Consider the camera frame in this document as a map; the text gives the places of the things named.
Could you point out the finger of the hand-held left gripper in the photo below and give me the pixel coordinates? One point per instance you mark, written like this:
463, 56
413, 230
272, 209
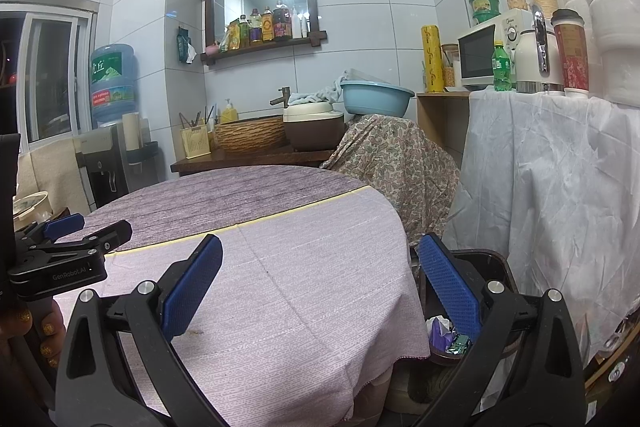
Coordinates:
110, 234
62, 224

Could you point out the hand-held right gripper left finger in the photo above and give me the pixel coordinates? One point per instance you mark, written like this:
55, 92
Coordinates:
192, 287

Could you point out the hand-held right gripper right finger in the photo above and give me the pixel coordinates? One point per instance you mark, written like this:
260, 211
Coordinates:
450, 292

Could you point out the white tissue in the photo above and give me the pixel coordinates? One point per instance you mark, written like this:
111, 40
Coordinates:
438, 322

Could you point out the purple plastic bag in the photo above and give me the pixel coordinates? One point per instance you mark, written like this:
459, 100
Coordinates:
440, 339

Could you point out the dark plastic bin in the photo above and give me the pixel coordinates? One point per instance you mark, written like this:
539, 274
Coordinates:
492, 264

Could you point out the blue green foil wrapper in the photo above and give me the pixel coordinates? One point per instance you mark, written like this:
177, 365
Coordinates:
459, 344

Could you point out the person's left hand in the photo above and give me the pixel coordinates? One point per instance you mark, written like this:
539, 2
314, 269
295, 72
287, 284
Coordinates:
47, 337

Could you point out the white bowl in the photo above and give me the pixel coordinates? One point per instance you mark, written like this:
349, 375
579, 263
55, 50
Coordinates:
30, 209

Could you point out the water dispenser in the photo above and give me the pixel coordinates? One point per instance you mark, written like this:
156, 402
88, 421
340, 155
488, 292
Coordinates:
102, 167

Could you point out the grey wood-print table mat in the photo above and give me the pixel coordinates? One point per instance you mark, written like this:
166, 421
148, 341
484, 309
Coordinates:
225, 202

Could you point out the beige plastic tub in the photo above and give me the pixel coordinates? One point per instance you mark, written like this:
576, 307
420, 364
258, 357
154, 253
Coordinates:
425, 379

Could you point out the white cup tube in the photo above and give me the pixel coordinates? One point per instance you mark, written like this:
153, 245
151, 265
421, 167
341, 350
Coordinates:
131, 132

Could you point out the dark wooden counter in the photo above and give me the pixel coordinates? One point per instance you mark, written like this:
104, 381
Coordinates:
210, 164

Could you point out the yellow chopstick holder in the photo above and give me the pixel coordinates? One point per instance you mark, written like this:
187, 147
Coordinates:
195, 143

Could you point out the white cloth cover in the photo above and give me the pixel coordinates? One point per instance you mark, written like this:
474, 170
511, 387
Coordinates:
540, 187

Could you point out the bundle of chopsticks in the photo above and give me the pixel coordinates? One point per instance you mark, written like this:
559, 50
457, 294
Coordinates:
190, 118

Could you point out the paisley patterned cloth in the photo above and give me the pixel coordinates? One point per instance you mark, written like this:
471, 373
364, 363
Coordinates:
400, 157

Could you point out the blue water jug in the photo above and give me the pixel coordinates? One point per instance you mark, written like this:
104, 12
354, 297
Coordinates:
112, 82

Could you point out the window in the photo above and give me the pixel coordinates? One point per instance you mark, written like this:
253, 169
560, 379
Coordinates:
50, 72

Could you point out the wicker basket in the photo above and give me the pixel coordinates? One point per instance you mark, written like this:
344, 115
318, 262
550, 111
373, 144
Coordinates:
250, 135

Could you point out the yellow soap bottle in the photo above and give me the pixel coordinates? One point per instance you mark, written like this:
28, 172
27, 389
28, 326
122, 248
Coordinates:
229, 114

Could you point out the light wooden cabinet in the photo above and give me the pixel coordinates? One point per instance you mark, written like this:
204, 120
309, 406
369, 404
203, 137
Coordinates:
440, 122

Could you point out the brown and beige pot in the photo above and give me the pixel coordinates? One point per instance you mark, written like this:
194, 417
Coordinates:
315, 132

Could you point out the green tissue packet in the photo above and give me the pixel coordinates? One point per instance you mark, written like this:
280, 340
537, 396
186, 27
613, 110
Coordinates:
184, 44

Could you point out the blue plastic basin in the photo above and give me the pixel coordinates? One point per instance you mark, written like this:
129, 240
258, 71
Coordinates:
377, 99

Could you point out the bronze faucet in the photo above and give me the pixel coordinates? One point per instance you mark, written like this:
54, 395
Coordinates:
283, 97

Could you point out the small pink pot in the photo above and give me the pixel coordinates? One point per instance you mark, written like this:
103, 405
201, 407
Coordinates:
212, 50

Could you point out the glass jar wooden lid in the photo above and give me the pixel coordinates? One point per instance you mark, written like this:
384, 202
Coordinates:
449, 72

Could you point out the light blue towel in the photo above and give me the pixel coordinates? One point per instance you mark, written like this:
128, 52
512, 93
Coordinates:
315, 97

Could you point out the green soda bottle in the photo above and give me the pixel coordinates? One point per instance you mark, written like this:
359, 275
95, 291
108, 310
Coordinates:
502, 69

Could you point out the yellow cylinder tube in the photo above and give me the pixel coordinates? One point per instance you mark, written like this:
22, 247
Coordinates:
432, 59

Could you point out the white microwave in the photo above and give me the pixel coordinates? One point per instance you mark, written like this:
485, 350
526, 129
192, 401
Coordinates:
477, 54

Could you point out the white electric kettle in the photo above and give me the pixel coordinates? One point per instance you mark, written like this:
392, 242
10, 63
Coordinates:
527, 57

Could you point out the red paper cup with lid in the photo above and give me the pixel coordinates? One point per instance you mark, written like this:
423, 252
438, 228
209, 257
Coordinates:
571, 57

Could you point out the row of condiment bottles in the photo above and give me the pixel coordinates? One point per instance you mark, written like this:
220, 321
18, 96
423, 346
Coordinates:
280, 24

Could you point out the green noodle bowl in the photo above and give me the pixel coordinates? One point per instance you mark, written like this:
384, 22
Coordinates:
482, 4
486, 18

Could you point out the stack of white paper bowls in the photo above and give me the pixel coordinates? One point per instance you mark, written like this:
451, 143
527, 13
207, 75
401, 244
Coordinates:
610, 17

